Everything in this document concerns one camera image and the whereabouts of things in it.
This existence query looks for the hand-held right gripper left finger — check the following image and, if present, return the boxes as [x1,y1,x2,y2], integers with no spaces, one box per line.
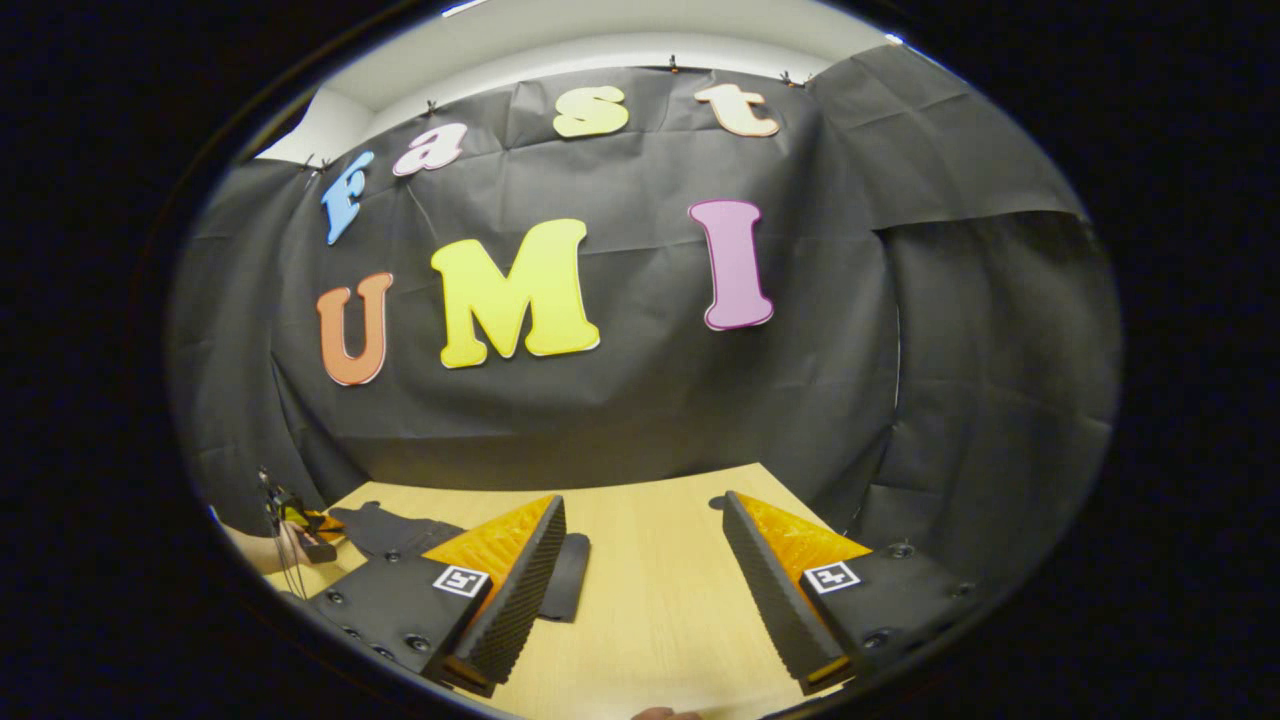
[305,495,568,699]

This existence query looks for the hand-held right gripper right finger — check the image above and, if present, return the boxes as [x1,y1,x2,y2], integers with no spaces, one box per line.
[722,490,977,697]

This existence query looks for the black jeans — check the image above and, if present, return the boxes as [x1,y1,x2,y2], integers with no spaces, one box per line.
[328,500,593,623]

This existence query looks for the black backdrop cloth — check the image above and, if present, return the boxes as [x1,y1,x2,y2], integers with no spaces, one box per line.
[165,40,1123,591]

